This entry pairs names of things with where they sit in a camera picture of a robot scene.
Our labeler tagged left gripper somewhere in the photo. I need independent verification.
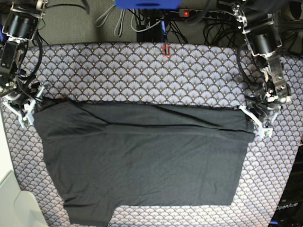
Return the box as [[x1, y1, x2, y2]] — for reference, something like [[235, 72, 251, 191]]
[[236, 99, 282, 139]]

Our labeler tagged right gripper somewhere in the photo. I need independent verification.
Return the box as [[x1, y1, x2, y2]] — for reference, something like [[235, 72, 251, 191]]
[[1, 84, 49, 128]]

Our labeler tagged dark grey T-shirt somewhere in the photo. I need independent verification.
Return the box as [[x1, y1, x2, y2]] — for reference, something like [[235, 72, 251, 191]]
[[34, 99, 255, 227]]

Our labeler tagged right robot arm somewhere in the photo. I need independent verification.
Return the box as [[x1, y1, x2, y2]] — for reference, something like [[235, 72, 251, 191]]
[[0, 0, 48, 128]]

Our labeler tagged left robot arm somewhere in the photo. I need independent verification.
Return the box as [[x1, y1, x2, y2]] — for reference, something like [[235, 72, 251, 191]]
[[227, 0, 292, 138]]

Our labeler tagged fan-patterned tablecloth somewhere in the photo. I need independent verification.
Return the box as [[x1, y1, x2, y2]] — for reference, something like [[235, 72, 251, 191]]
[[0, 43, 303, 227]]

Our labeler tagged black OpenArm box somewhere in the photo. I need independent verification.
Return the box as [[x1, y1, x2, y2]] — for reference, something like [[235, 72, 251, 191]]
[[269, 144, 303, 227]]

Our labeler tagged white side cabinet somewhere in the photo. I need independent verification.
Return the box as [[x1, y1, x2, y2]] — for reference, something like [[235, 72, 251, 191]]
[[0, 114, 48, 227]]

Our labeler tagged red black table clamp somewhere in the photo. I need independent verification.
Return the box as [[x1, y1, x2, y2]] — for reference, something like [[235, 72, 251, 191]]
[[162, 43, 170, 57]]

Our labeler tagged white power strip red switch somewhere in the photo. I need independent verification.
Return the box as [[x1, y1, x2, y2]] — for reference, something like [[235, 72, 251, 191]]
[[178, 9, 232, 21]]

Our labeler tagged grey looped cable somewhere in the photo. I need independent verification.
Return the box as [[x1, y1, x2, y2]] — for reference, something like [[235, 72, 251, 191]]
[[94, 6, 126, 37]]

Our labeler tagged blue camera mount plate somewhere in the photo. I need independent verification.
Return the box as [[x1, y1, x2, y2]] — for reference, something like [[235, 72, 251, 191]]
[[115, 0, 180, 9]]

